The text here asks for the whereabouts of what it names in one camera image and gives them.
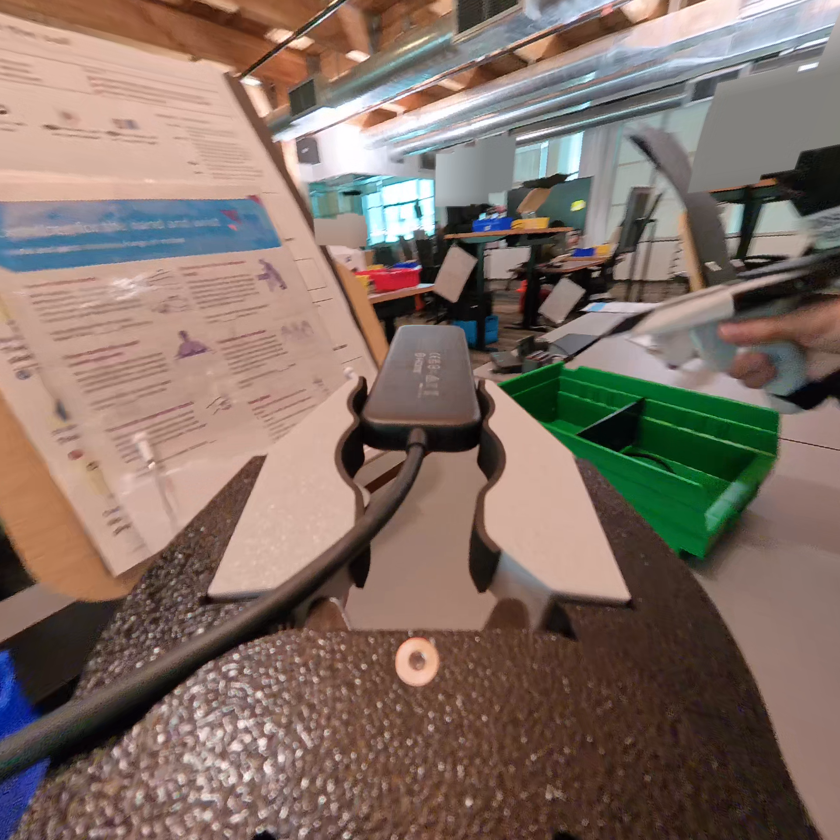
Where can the grey tablet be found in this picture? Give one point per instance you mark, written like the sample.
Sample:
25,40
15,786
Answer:
577,344

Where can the small yellow storage bin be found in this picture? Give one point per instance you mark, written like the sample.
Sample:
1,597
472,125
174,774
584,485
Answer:
530,223

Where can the red storage bin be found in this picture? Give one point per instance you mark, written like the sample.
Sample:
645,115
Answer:
394,281

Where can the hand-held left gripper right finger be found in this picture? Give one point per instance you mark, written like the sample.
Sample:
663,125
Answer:
551,525

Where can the green plastic bin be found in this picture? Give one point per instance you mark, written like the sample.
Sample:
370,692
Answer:
656,485

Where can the wooden standing desk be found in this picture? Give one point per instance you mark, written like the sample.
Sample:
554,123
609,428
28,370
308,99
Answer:
505,234

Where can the silver ceiling duct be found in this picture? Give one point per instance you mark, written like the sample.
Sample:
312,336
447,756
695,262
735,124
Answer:
407,59

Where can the white blue paper sheet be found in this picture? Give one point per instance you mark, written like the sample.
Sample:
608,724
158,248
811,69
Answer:
617,307

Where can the dark green partition panel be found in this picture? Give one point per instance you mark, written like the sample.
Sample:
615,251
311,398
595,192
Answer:
564,190

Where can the blue box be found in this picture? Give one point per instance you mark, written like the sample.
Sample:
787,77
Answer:
472,328

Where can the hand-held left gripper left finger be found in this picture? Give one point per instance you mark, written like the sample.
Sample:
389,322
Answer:
289,518

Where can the person's right hand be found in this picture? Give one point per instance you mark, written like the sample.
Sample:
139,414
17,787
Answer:
787,328

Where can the small black device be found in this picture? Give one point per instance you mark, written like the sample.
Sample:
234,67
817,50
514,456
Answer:
531,358

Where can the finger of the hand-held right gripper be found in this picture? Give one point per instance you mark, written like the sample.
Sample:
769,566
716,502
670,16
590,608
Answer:
689,312

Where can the instruction sheet on stand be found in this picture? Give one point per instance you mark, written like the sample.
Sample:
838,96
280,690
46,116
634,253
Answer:
33,512

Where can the small blue storage bin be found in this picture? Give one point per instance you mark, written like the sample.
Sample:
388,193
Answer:
492,224

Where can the blue plastic bin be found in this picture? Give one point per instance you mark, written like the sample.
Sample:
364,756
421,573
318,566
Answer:
16,722

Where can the printed instruction sheet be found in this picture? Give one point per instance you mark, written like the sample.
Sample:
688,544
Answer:
131,315

